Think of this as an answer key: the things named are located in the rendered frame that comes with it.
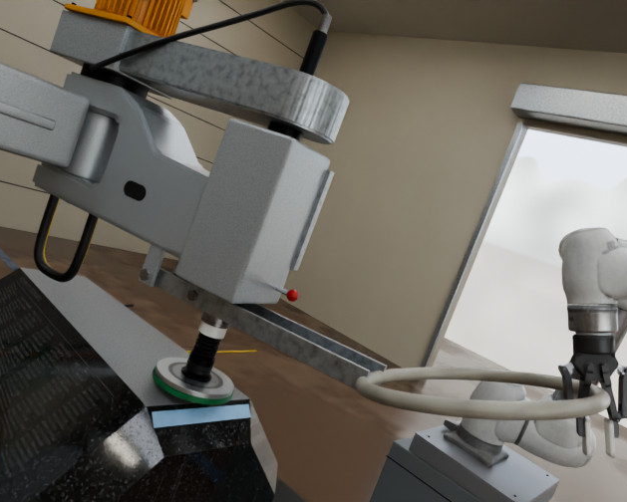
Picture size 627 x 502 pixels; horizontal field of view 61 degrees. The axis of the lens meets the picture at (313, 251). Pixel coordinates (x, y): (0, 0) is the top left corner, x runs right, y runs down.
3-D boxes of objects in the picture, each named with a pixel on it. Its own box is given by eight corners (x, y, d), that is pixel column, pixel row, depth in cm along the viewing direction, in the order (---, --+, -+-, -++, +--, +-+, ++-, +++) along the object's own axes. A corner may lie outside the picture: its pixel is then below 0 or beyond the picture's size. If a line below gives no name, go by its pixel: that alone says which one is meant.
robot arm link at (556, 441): (516, 428, 189) (580, 459, 181) (510, 453, 175) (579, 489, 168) (612, 229, 161) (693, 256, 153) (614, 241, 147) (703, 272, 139)
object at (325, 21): (292, 78, 135) (317, 10, 133) (300, 84, 138) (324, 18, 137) (305, 81, 133) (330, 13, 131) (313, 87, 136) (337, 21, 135)
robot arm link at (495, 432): (462, 414, 194) (484, 361, 191) (511, 439, 188) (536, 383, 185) (457, 428, 179) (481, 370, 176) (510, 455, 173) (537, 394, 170)
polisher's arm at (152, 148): (17, 215, 166) (67, 64, 162) (80, 225, 187) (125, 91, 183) (186, 310, 133) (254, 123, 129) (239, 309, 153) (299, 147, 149)
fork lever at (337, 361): (132, 278, 143) (138, 261, 143) (179, 281, 160) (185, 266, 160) (354, 394, 112) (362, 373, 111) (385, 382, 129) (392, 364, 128)
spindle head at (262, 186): (126, 261, 143) (181, 101, 139) (180, 266, 162) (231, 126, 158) (227, 316, 126) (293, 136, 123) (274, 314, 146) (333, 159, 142)
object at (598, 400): (315, 402, 99) (315, 386, 100) (397, 374, 143) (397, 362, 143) (618, 436, 77) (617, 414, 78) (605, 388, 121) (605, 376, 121)
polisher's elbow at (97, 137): (65, 172, 156) (86, 109, 154) (43, 159, 168) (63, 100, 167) (125, 189, 170) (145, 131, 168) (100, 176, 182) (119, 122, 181)
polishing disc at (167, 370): (229, 374, 155) (230, 370, 155) (235, 406, 135) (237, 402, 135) (157, 354, 150) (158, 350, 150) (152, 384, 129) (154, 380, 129)
